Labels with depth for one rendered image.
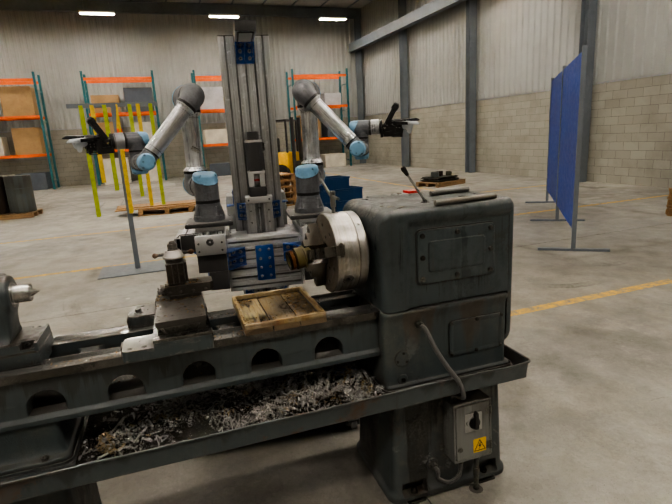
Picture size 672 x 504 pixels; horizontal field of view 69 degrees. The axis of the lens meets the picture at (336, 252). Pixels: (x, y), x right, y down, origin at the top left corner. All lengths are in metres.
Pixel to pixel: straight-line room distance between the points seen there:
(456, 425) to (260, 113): 1.72
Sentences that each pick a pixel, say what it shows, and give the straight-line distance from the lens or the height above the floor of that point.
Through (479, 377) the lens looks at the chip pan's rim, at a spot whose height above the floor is 0.57.
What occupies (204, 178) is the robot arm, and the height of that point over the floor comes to 1.37.
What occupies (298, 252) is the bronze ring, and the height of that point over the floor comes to 1.10.
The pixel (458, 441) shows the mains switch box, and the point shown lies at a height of 0.29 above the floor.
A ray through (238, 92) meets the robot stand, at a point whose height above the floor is 1.77.
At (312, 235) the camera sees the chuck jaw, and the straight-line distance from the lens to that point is 1.96.
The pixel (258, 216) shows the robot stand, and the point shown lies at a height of 1.14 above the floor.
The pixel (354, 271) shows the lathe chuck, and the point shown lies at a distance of 1.84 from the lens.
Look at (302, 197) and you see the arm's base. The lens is 2.46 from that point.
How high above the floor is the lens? 1.53
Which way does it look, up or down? 13 degrees down
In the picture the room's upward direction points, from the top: 3 degrees counter-clockwise
